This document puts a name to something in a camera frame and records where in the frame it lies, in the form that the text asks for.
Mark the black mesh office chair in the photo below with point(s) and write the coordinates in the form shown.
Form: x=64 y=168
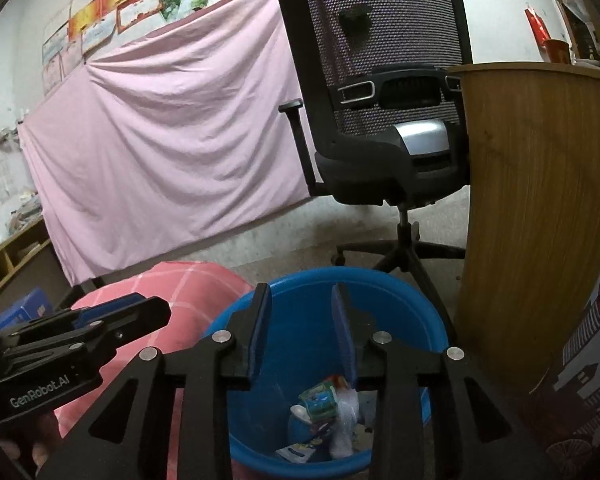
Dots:
x=380 y=118

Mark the green snack wrapper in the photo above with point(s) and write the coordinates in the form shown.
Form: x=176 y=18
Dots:
x=320 y=401

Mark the blue cardboard box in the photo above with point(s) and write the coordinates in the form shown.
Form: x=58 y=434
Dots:
x=28 y=308

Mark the blue plastic trash bucket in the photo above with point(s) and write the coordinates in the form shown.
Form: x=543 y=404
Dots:
x=301 y=350

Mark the person's left hand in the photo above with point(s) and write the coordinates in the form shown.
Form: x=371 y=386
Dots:
x=31 y=441

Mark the red framed certificate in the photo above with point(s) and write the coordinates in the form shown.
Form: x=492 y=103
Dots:
x=132 y=12

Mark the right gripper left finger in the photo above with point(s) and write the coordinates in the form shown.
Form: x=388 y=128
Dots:
x=162 y=398

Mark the white blue wrapper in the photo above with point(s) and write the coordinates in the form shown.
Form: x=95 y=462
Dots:
x=297 y=453

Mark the wooden desk panel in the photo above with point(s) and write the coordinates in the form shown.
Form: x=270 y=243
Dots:
x=533 y=243

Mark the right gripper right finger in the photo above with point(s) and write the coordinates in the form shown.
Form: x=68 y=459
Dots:
x=475 y=435

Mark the red hanging wall charm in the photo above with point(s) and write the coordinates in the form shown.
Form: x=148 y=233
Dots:
x=538 y=27

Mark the pink hanging bedsheet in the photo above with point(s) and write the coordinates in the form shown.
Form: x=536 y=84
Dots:
x=167 y=141

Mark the wooden wall shelf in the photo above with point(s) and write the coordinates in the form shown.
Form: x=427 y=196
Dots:
x=20 y=249

